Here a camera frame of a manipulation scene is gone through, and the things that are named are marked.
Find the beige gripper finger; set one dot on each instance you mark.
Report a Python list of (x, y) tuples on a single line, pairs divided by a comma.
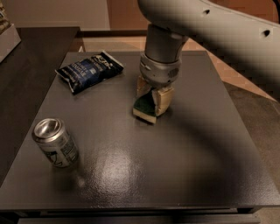
[(162, 99), (143, 87)]

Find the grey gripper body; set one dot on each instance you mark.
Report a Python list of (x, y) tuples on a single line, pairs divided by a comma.
[(158, 72)]

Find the green and yellow sponge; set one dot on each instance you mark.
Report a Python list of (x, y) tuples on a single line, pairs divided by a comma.
[(144, 107)]

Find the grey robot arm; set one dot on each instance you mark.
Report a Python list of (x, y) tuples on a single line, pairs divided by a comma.
[(250, 45)]

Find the blue chip bag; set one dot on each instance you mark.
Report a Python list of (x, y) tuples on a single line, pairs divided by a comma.
[(85, 73)]

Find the silver soda can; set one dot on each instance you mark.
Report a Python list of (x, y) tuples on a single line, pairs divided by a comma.
[(56, 143)]

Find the white box on side table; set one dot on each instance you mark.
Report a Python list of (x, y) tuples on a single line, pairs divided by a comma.
[(9, 37)]

